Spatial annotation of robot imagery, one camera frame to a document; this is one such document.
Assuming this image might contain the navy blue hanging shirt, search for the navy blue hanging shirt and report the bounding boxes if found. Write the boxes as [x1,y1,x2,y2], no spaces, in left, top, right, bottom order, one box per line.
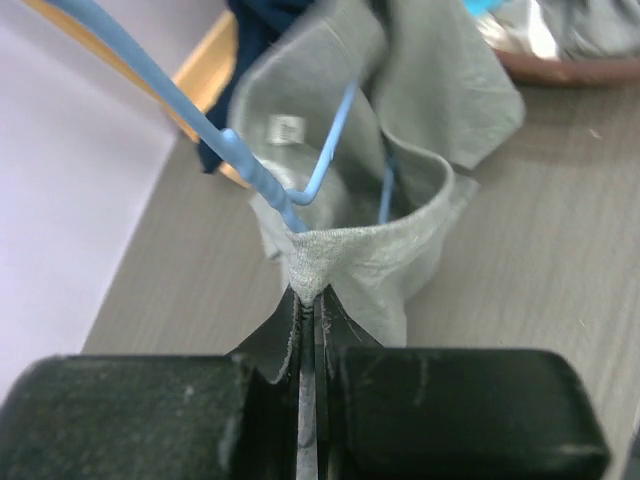
[195,0,316,175]

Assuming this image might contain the grey garment in pile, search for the grey garment in pile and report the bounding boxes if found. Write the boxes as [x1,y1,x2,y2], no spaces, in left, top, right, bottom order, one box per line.
[474,0,640,63]

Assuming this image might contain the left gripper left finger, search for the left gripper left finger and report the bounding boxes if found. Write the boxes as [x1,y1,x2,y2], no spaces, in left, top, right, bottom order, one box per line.
[1,291,301,479]

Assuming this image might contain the wooden clothes rack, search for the wooden clothes rack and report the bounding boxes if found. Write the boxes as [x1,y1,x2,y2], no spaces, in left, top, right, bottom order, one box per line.
[25,1,255,186]

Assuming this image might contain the turquoise shirt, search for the turquoise shirt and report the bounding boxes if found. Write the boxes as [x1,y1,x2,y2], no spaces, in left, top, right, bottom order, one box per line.
[463,0,509,17]

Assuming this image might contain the light blue wire hanger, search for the light blue wire hanger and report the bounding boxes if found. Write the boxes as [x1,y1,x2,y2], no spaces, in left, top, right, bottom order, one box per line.
[49,0,399,234]

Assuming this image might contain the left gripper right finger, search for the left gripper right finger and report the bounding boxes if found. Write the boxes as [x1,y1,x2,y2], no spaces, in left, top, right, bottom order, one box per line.
[314,289,611,479]

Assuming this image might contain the grey t shirt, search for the grey t shirt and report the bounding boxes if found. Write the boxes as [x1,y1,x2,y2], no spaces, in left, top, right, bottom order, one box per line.
[229,1,524,479]

